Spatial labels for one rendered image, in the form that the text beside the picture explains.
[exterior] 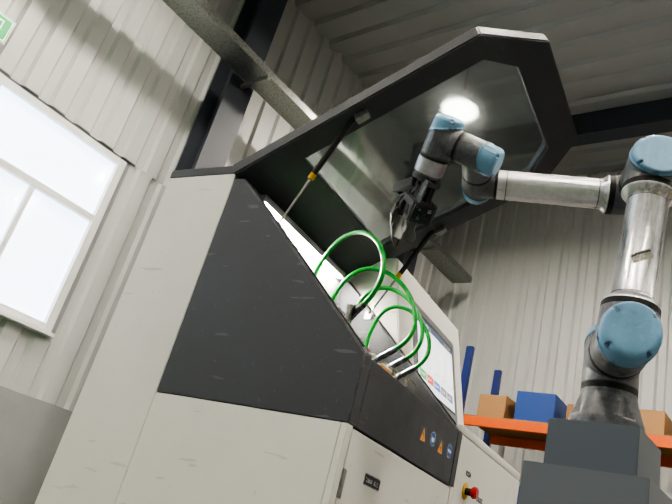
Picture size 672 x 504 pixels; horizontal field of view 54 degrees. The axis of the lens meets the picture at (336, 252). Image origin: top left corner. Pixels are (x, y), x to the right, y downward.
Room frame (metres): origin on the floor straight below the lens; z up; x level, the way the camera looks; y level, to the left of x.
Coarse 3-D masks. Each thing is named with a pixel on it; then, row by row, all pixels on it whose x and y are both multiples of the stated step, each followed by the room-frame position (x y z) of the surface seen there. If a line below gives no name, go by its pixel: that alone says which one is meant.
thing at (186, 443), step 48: (144, 432) 1.76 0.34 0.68; (192, 432) 1.68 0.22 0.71; (240, 432) 1.60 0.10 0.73; (288, 432) 1.52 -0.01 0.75; (336, 432) 1.45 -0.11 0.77; (144, 480) 1.73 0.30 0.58; (192, 480) 1.65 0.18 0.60; (240, 480) 1.57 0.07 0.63; (288, 480) 1.50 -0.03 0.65; (336, 480) 1.45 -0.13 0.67
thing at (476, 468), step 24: (360, 288) 2.29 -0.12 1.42; (408, 288) 2.29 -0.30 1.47; (408, 312) 2.27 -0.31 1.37; (432, 312) 2.51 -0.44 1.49; (456, 336) 2.76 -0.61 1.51; (456, 360) 2.73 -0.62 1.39; (456, 384) 2.70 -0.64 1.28; (480, 456) 2.18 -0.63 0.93; (456, 480) 2.03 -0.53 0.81; (480, 480) 2.21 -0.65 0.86; (504, 480) 2.43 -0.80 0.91
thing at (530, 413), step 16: (464, 368) 7.25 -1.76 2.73; (464, 384) 7.23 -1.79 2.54; (496, 384) 7.83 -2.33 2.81; (464, 400) 7.24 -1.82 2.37; (480, 400) 7.31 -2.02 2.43; (496, 400) 7.17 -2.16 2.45; (512, 400) 7.20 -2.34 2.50; (528, 400) 6.87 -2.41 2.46; (544, 400) 6.76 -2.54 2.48; (560, 400) 6.81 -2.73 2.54; (464, 416) 7.19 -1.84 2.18; (480, 416) 7.09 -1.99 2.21; (496, 416) 7.15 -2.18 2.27; (512, 416) 7.24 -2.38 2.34; (528, 416) 6.85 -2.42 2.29; (544, 416) 6.75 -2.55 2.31; (560, 416) 6.86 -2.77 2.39; (656, 416) 6.03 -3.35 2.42; (496, 432) 7.61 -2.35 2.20; (512, 432) 7.39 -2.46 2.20; (528, 432) 6.74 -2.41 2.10; (544, 432) 6.59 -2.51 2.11; (656, 432) 6.03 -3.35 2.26; (528, 448) 7.50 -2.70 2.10; (544, 448) 7.37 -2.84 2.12
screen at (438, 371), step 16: (416, 304) 2.34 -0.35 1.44; (416, 336) 2.32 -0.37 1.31; (432, 336) 2.47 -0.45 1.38; (432, 352) 2.46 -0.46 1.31; (448, 352) 2.63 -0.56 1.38; (432, 368) 2.44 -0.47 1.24; (448, 368) 2.61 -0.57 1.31; (432, 384) 2.43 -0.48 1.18; (448, 384) 2.59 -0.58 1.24; (448, 400) 2.57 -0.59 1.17
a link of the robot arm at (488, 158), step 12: (456, 144) 1.32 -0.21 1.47; (468, 144) 1.31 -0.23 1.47; (480, 144) 1.30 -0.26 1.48; (492, 144) 1.31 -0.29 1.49; (456, 156) 1.34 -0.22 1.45; (468, 156) 1.32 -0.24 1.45; (480, 156) 1.31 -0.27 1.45; (492, 156) 1.30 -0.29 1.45; (468, 168) 1.36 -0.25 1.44; (480, 168) 1.33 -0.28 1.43; (492, 168) 1.31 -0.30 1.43; (468, 180) 1.41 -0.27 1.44; (480, 180) 1.39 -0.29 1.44
